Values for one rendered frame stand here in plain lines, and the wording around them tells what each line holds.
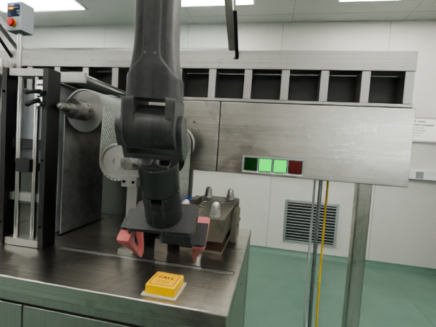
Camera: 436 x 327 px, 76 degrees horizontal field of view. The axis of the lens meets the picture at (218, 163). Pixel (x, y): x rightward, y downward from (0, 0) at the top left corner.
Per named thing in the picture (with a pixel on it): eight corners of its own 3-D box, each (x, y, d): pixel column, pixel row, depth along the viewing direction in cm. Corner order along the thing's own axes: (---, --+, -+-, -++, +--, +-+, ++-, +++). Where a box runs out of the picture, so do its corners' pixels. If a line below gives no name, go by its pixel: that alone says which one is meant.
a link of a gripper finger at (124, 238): (136, 239, 53) (128, 201, 48) (172, 242, 53) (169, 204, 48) (122, 269, 48) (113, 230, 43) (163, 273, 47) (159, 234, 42)
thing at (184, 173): (164, 213, 91) (167, 156, 90) (186, 200, 114) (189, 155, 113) (165, 213, 90) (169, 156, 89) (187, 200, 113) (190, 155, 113)
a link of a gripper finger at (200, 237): (172, 242, 53) (169, 204, 48) (209, 246, 53) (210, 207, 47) (163, 273, 47) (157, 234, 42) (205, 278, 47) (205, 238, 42)
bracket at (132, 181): (117, 253, 86) (121, 153, 84) (127, 246, 92) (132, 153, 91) (132, 255, 85) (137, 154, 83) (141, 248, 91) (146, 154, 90)
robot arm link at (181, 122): (111, 118, 34) (180, 122, 34) (141, 89, 44) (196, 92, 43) (126, 194, 41) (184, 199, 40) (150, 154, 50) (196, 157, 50)
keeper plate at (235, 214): (229, 242, 100) (231, 211, 99) (233, 234, 109) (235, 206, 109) (236, 243, 99) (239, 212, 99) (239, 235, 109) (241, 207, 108)
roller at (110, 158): (98, 178, 94) (100, 141, 93) (135, 172, 119) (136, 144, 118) (132, 180, 92) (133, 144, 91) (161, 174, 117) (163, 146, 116)
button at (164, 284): (144, 294, 63) (145, 283, 63) (156, 279, 70) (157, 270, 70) (173, 299, 62) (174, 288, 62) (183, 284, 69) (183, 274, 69)
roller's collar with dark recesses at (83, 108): (63, 118, 90) (63, 98, 90) (76, 120, 96) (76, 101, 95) (80, 119, 89) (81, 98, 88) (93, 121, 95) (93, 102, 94)
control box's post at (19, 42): (14, 88, 103) (16, 32, 102) (18, 89, 104) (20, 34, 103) (18, 88, 102) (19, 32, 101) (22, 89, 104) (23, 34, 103)
